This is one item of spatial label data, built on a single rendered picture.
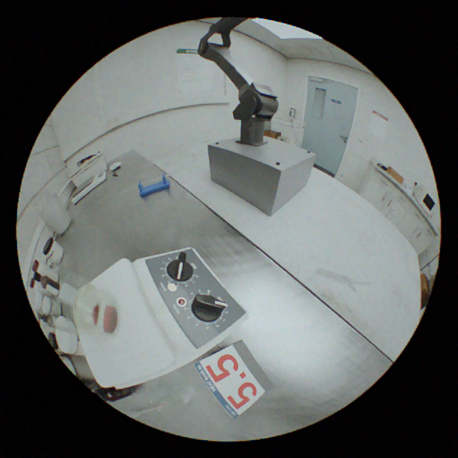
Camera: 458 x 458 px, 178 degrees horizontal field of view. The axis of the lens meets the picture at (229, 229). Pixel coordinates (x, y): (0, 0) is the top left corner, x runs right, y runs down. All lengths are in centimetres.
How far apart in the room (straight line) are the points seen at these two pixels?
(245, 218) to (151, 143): 137
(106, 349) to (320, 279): 30
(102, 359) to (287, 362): 21
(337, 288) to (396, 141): 282
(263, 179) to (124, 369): 32
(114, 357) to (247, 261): 22
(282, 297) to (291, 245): 9
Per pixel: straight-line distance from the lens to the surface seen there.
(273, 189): 25
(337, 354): 27
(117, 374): 17
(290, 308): 21
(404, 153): 301
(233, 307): 16
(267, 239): 25
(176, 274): 15
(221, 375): 18
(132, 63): 166
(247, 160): 27
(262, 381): 22
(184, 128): 164
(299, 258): 25
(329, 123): 288
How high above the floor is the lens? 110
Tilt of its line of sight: 50 degrees down
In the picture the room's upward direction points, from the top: 2 degrees counter-clockwise
